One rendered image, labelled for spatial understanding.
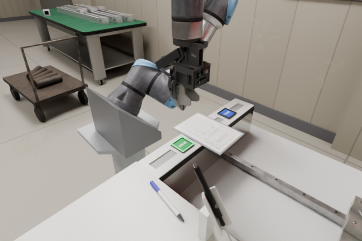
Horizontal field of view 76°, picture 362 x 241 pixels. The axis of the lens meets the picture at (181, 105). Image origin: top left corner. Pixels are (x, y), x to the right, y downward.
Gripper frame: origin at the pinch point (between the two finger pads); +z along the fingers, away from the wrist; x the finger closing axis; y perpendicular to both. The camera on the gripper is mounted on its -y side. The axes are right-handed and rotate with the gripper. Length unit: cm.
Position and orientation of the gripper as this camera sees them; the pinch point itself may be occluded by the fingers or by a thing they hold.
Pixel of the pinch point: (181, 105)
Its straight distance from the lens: 67.7
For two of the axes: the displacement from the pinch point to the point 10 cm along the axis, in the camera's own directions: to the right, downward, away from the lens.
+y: 7.3, 3.4, -5.9
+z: 0.0, 8.7, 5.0
